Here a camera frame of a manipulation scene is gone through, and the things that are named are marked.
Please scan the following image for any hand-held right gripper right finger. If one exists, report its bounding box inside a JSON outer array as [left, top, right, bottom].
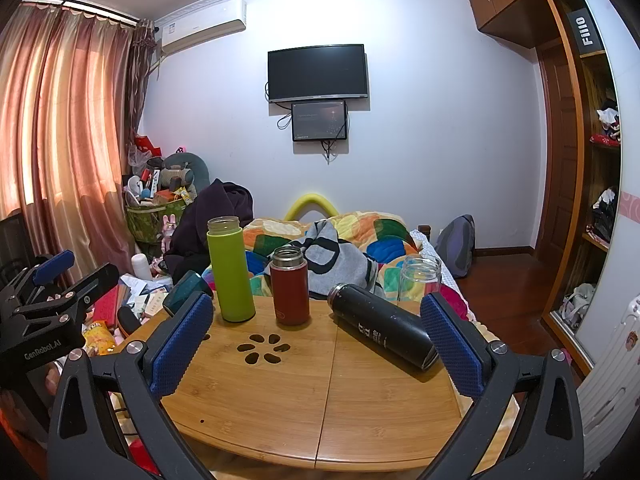
[[418, 291, 586, 480]]

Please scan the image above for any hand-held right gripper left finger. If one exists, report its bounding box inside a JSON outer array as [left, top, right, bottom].
[[47, 291, 216, 480]]

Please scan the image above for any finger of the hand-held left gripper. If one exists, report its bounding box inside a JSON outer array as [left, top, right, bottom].
[[31, 250, 76, 295], [47, 263, 120, 317]]

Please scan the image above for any black thermos cup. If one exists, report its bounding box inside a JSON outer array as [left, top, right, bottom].
[[327, 283, 440, 372]]

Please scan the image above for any clear glass cup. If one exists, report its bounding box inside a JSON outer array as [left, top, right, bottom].
[[398, 254, 444, 307]]

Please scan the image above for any green thermos cup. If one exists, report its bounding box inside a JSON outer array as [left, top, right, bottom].
[[206, 216, 257, 323]]

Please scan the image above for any red thermos cup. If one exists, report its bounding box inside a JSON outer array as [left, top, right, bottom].
[[269, 246, 311, 326]]

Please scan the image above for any red book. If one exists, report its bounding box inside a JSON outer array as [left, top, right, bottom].
[[92, 284, 122, 324]]

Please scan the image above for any white bottle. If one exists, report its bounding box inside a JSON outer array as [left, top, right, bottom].
[[131, 253, 154, 281]]

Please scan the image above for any yellow snack packet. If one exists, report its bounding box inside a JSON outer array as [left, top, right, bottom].
[[81, 322, 119, 357]]

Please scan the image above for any green basket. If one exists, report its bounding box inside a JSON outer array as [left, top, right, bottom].
[[124, 197, 195, 244]]

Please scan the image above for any pink rabbit doll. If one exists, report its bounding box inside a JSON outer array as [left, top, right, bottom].
[[160, 214, 179, 252]]

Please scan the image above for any grey backpack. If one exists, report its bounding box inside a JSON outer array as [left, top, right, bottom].
[[433, 214, 477, 279]]

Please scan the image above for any colourful patchwork blanket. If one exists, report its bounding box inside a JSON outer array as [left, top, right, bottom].
[[200, 211, 478, 323]]

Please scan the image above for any round wooden folding table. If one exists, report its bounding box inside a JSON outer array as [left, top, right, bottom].
[[117, 292, 482, 474]]

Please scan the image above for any white handbag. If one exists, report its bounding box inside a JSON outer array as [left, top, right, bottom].
[[559, 283, 597, 322]]

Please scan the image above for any dark jacket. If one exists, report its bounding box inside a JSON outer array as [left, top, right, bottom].
[[162, 178, 255, 287]]

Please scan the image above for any pink curtain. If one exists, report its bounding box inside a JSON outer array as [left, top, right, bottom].
[[0, 2, 140, 281]]

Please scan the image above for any grey plush toy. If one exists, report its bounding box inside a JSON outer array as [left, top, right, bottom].
[[162, 152, 210, 194]]

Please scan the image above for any red plastic bag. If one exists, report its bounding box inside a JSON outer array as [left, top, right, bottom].
[[131, 134, 164, 167]]

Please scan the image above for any grey patterned cloth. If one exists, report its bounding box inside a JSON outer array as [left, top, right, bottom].
[[299, 219, 387, 300]]

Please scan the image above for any yellow foam tube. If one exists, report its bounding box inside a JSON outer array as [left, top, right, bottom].
[[284, 194, 342, 222]]

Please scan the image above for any brown patterned curtain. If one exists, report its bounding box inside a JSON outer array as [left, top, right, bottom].
[[126, 18, 162, 166]]

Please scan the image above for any brown wooden door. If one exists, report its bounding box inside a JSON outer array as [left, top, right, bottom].
[[536, 41, 572, 262]]

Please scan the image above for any wooden wardrobe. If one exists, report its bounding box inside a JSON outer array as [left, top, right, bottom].
[[467, 0, 628, 378]]

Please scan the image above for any white air conditioner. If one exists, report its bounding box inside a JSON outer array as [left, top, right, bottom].
[[158, 0, 248, 56]]

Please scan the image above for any grey storage box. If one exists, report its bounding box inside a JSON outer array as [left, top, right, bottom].
[[567, 2, 607, 59]]

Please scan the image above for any small wall monitor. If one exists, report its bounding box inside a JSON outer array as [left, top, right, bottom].
[[291, 100, 349, 142]]

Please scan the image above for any black wall television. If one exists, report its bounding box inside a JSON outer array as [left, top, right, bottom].
[[267, 44, 370, 105]]

